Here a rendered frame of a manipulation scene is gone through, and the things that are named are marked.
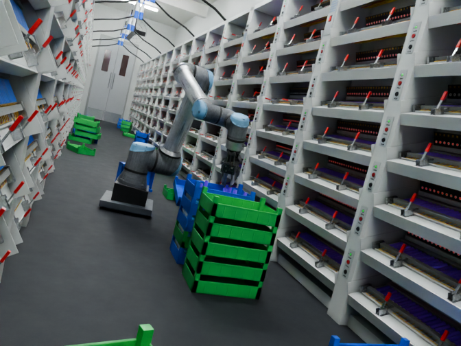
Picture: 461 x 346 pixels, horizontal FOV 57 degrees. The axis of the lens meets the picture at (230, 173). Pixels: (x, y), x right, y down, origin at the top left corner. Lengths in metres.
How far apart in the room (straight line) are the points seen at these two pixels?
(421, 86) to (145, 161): 1.64
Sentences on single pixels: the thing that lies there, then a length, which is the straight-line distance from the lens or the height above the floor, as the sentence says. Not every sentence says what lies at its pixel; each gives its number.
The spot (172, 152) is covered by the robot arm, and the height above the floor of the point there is 0.43.
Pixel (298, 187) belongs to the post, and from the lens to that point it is 2.40.
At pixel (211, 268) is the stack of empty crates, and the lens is 1.74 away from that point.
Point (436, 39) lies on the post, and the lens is 1.89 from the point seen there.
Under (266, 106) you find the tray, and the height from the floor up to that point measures 0.87.
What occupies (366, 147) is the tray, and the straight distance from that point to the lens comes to 2.01.
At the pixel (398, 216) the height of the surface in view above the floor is 0.51.
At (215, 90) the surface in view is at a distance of 4.35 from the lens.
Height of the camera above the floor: 0.68
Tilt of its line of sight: 6 degrees down
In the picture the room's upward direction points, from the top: 14 degrees clockwise
